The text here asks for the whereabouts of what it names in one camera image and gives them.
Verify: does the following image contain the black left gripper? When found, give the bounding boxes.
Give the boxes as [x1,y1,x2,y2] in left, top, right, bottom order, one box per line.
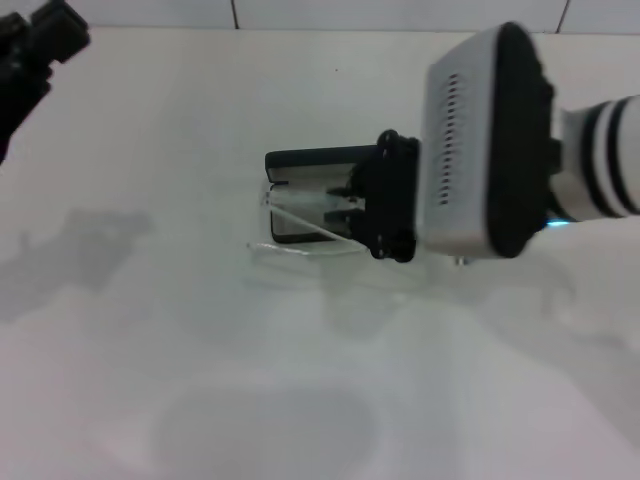
[0,0,93,167]

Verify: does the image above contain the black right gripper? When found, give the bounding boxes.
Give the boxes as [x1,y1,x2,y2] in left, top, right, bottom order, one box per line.
[322,128,422,265]

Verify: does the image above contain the clear transparent glasses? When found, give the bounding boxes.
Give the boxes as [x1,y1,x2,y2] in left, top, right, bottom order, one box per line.
[246,181,372,260]

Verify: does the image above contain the black glasses case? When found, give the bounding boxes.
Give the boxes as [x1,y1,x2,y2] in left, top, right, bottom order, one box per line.
[264,144,382,245]

